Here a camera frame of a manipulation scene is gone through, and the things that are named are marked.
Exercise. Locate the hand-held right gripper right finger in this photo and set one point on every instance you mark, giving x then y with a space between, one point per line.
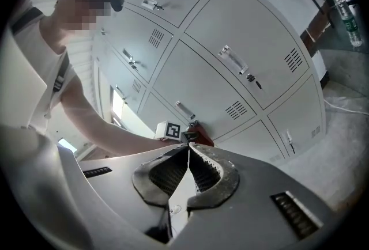
253 185

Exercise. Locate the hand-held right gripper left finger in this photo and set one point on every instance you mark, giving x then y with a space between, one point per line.
115 185

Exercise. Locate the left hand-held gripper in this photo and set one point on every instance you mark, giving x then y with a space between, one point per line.
173 130

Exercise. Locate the red-brown cleaning cloth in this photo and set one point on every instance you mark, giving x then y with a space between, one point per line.
203 135

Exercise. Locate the grey metal locker cabinet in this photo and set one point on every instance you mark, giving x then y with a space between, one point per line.
248 27

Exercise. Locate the person's left forearm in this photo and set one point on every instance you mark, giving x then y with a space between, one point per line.
129 140

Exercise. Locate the person's white shirt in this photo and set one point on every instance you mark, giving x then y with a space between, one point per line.
34 50

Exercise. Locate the person's head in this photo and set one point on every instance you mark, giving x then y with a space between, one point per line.
75 21

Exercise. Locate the black metal chair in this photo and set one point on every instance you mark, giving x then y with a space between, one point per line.
316 2

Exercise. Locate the clear plastic water bottle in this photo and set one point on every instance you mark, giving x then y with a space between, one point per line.
348 24

